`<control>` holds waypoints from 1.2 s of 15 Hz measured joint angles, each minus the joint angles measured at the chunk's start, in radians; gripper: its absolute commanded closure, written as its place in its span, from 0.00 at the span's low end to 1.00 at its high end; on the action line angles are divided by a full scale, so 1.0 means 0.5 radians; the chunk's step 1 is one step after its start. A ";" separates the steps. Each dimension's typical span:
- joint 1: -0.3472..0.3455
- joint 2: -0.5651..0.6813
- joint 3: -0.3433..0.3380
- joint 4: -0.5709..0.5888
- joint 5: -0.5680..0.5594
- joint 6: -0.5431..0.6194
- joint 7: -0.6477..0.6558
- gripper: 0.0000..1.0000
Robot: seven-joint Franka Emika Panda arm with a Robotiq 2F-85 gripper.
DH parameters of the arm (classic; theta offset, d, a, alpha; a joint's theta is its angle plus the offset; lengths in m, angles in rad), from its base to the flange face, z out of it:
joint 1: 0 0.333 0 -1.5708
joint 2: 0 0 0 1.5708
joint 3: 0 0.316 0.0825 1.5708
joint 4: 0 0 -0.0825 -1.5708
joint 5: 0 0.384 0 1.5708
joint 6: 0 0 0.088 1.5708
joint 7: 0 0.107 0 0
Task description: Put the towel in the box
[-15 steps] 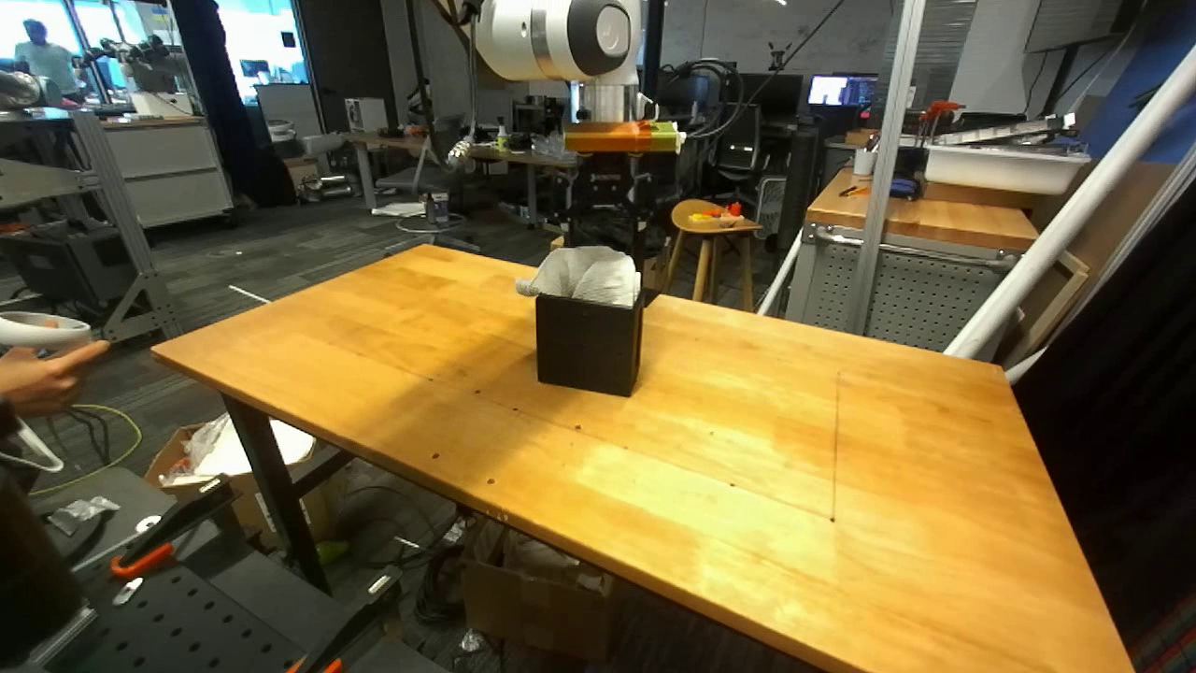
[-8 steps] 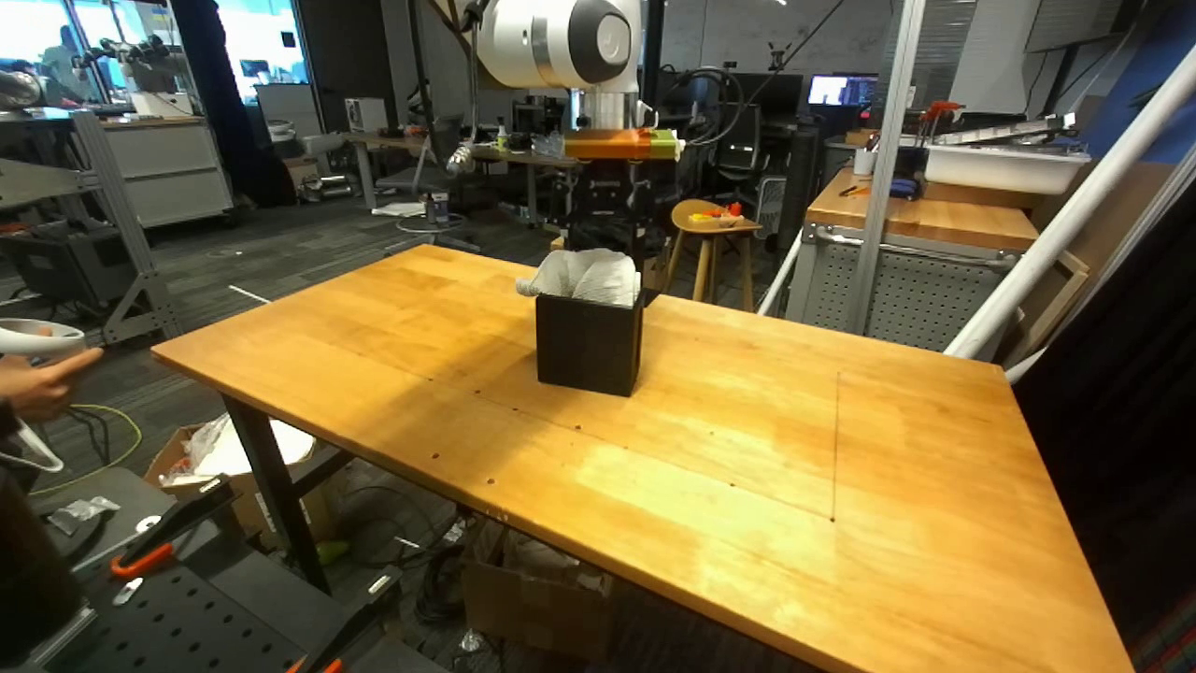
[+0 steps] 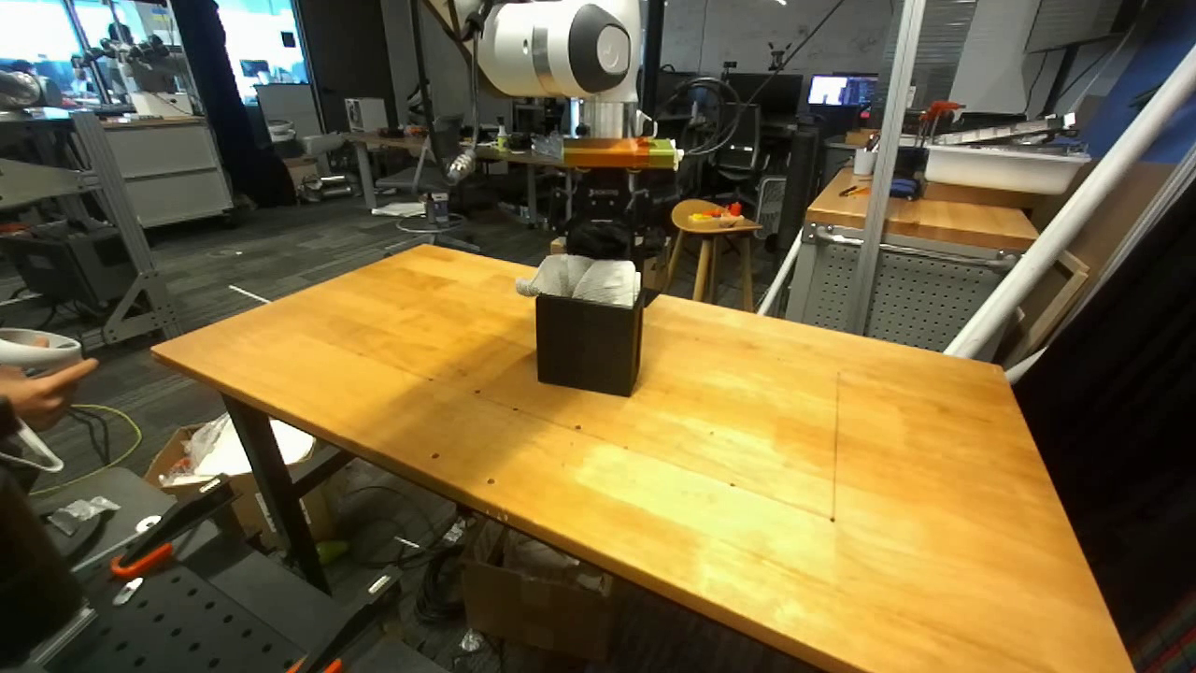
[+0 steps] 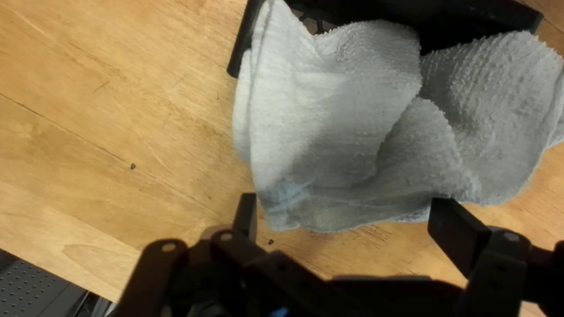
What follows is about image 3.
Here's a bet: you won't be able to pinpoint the orange-handled tool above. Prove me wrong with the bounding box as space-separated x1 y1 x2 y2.
108 477 239 586

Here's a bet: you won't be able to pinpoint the white pole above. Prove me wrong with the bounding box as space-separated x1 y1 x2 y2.
1002 154 1196 386
941 44 1196 366

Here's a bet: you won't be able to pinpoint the black office chair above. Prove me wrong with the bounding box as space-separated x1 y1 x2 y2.
709 93 773 204

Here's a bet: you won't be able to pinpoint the grey aluminium pole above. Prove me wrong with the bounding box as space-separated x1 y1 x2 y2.
850 0 936 337

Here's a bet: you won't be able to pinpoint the yellow floor cable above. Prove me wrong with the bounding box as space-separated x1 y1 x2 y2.
16 402 151 503

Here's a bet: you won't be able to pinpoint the black perforated plate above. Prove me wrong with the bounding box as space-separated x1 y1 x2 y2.
50 548 452 673

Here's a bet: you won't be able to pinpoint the cardboard box with white bag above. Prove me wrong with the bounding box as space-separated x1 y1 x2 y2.
146 412 323 542

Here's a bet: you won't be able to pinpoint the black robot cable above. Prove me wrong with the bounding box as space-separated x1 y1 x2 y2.
640 72 764 193

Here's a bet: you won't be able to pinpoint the blue board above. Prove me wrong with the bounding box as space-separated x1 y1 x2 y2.
1080 3 1196 165

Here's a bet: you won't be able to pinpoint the computer monitor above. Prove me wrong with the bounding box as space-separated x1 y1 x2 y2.
804 72 883 113

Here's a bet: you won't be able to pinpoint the red tool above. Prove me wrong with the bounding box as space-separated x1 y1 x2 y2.
913 99 967 131

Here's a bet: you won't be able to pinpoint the black table leg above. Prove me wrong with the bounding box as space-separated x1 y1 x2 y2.
220 393 338 598

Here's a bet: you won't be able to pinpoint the white cabinet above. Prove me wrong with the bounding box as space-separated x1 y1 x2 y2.
107 118 239 234

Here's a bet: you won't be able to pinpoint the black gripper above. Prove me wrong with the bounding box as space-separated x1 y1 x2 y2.
566 169 658 267

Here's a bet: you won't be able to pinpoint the white handheld controller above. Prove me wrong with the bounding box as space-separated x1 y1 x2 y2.
0 327 88 375

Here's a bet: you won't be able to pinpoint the thin white tube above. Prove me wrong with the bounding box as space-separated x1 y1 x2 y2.
757 225 813 317

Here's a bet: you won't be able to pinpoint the yellow-green orange wrist camera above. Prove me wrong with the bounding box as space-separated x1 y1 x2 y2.
559 135 690 178

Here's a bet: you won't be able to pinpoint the person's dark clothed leg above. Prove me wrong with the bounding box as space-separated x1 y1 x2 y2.
0 479 88 670

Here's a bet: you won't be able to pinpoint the person's hand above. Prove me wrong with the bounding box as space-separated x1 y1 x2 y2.
0 356 100 429

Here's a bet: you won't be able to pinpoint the round wooden stool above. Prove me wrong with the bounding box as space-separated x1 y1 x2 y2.
666 196 766 315

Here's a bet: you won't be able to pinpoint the grey metal shelving rack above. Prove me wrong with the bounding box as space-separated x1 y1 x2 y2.
0 110 181 377

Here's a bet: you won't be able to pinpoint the black perforated box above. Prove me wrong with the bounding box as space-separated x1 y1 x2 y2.
536 287 658 402

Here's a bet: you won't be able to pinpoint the orange yellow toy pieces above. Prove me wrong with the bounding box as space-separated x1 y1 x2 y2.
686 198 751 229

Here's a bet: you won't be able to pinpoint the white terry towel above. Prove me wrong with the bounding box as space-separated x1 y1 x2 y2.
518 250 646 310

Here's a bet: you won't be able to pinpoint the white storage bin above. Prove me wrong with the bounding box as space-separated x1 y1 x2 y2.
924 131 1101 198

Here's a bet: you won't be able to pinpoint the black pole stand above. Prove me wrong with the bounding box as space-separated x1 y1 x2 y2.
629 0 668 305

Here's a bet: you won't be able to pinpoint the small cardboard box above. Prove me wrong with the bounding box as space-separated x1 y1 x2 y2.
459 548 626 666

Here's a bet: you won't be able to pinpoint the clear plastic bag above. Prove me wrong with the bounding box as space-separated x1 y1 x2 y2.
45 494 124 542

